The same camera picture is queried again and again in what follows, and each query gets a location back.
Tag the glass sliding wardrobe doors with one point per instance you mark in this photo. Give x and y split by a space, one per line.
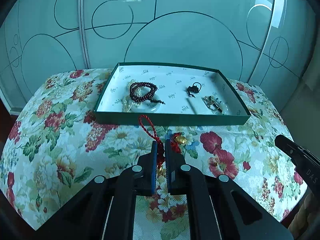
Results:
267 43

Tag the white jade bangle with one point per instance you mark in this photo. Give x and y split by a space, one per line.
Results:
144 107

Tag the red tassel gold charm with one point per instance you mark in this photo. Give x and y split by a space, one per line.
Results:
177 141

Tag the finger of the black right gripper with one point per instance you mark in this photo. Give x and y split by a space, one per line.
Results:
307 165

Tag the white jade bar pendant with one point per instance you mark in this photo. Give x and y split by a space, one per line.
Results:
194 105

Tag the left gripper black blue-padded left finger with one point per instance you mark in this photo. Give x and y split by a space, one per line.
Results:
104 208

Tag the green jewelry box tray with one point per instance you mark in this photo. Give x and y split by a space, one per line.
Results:
218 102

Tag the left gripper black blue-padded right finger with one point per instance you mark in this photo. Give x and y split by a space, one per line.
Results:
218 208

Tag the black cord pendant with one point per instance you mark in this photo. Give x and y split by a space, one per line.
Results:
194 89

